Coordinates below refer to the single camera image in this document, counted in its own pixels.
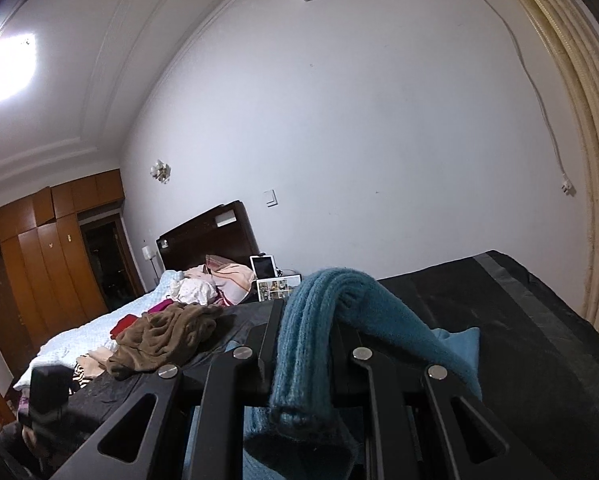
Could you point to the bedside floor lamp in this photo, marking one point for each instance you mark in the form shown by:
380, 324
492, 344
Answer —
149, 255

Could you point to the pink striped pillow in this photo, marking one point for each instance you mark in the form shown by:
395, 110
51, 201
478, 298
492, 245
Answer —
231, 282

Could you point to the wall lamp fixture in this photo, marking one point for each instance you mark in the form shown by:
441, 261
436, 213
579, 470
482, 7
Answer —
160, 171

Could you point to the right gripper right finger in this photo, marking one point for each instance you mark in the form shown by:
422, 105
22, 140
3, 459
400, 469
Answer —
349, 382

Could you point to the blue knit sweater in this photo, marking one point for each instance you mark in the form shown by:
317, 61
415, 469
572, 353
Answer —
278, 418

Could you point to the ceiling light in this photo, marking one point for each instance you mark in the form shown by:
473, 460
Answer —
18, 63

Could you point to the white wall switch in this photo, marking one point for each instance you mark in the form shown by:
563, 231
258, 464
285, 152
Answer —
271, 199

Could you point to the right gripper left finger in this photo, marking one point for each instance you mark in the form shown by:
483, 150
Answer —
263, 340

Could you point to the wooden wardrobe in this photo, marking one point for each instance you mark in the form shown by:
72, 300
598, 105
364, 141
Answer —
64, 260

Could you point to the beige pleated curtain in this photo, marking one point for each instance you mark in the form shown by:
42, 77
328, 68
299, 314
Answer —
570, 36

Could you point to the photo collage frame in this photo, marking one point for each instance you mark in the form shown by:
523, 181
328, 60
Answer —
277, 288

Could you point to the black table cover cloth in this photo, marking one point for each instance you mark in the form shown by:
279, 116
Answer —
537, 416

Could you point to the white tablet device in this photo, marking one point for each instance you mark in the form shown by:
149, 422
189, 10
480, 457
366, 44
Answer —
264, 267

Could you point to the magenta knit garment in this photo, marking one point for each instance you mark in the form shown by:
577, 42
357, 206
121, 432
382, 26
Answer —
130, 319

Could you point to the dark wooden headboard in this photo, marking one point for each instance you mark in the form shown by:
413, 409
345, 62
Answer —
224, 231

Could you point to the brown fleece blanket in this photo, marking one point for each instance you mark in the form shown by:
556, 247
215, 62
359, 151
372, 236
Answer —
170, 336

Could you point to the person's left hand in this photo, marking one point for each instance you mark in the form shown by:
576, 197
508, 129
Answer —
37, 445

